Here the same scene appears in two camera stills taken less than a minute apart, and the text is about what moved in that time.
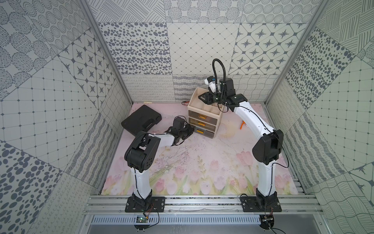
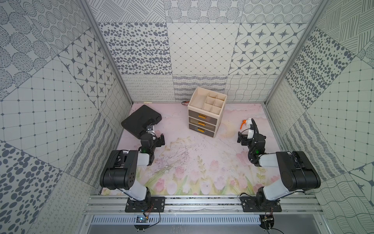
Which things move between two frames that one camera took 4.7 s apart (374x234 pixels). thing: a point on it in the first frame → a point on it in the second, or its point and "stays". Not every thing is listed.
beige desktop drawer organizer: x=204 y=118 stays
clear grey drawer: x=202 y=124 stays
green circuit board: x=140 y=219 stays
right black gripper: x=208 y=95 → x=244 y=139
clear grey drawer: x=203 y=132 stays
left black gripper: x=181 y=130 → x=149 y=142
